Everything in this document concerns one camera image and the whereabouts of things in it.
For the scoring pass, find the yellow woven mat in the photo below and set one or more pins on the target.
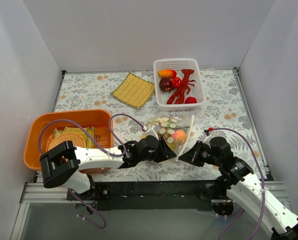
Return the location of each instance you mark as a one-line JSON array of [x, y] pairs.
[[134, 91]]

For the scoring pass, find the orange plastic tub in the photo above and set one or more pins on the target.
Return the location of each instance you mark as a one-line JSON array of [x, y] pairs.
[[95, 122]]

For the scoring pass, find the fake peach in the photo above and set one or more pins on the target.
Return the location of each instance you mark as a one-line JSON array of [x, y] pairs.
[[179, 137]]

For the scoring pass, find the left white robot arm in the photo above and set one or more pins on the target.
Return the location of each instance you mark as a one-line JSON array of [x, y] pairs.
[[62, 165]]

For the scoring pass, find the white plastic basket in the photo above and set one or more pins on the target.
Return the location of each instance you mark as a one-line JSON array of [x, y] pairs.
[[197, 91]]

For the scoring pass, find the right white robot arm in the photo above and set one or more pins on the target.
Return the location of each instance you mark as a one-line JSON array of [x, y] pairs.
[[239, 183]]

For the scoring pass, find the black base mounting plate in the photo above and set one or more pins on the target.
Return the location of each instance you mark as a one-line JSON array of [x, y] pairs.
[[202, 195]]

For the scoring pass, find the red fake lobster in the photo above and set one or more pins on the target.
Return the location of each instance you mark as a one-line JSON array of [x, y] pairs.
[[178, 97]]

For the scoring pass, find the fake orange mango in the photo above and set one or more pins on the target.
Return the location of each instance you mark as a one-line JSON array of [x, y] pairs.
[[167, 73]]

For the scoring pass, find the red fake strawberry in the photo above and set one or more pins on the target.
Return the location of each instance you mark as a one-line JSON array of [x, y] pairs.
[[190, 100]]

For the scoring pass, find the clear polka dot zip bag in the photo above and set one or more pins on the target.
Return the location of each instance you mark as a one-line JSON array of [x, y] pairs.
[[183, 122]]

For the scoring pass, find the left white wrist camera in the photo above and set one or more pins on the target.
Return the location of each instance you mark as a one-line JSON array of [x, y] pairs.
[[152, 131]]

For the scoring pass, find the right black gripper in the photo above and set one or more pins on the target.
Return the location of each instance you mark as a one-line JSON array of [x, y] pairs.
[[196, 152]]

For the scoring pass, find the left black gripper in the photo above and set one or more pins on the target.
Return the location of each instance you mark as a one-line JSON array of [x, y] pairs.
[[160, 150]]

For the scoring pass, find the aluminium frame rail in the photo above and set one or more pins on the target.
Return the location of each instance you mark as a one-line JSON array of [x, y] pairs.
[[37, 193]]

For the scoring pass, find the red fake pepper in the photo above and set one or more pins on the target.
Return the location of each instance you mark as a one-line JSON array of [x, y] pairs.
[[176, 82]]

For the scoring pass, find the bamboo mat in tub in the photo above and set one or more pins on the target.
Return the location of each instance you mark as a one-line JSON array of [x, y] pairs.
[[77, 131]]

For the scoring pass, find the dark red fake apple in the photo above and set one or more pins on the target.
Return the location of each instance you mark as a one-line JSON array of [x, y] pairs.
[[165, 84]]

